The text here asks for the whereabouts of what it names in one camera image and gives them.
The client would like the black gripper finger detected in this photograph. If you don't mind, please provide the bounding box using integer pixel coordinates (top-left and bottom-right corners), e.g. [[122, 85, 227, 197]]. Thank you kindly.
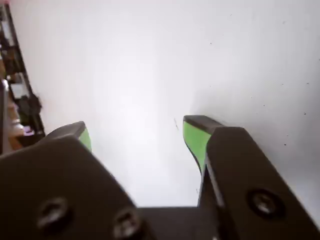
[[182, 114, 320, 240], [0, 121, 151, 240]]

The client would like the black shelf rack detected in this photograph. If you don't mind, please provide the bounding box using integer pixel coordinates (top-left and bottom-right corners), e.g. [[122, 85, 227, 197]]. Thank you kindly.
[[0, 2, 47, 151]]

